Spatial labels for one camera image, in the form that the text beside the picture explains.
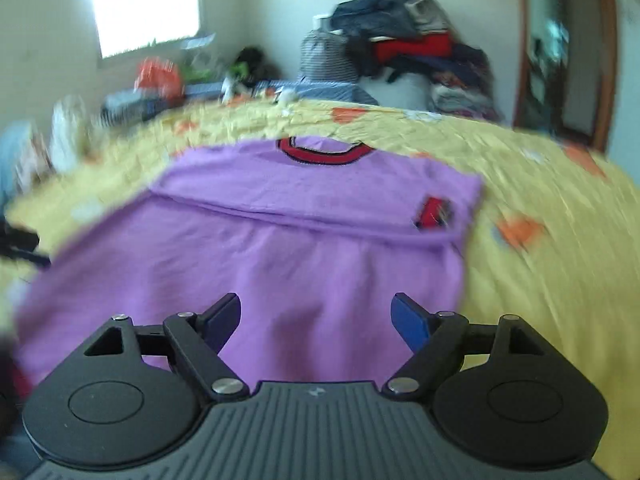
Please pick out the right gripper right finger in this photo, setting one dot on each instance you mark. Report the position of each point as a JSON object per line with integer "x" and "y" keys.
{"x": 501, "y": 393}

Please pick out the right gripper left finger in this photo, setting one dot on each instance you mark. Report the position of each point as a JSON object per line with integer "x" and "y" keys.
{"x": 129, "y": 393}

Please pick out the purple sweater red collar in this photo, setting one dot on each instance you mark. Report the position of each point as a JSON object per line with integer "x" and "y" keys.
{"x": 314, "y": 236}

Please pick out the black white patterned clothes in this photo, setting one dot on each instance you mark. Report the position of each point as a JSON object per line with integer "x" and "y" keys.
{"x": 136, "y": 105}

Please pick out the pile of clothes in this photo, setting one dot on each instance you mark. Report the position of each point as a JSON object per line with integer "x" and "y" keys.
{"x": 416, "y": 37}

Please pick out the white quilted jacket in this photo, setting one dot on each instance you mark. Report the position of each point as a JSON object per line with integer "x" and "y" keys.
{"x": 73, "y": 136}

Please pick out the yellow carrot print quilt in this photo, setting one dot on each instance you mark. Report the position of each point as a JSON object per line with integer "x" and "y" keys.
{"x": 554, "y": 237}

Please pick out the orange plastic bag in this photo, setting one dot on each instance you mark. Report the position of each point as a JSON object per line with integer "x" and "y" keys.
{"x": 160, "y": 76}

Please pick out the green plastic chair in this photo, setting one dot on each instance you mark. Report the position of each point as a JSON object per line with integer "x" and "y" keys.
{"x": 202, "y": 73}

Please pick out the white round plush ball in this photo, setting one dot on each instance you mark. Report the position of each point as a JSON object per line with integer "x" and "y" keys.
{"x": 286, "y": 96}

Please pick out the blue quilted blanket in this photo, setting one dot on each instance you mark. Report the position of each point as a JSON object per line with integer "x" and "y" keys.
{"x": 305, "y": 89}

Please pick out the checkered houndstooth bag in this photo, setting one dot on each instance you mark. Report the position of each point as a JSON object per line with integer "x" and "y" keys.
{"x": 323, "y": 58}

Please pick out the window with grey frame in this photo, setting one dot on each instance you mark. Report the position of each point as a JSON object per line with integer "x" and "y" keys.
{"x": 125, "y": 26}

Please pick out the brown wooden door frame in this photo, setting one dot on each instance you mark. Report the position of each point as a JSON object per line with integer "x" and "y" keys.
{"x": 568, "y": 70}

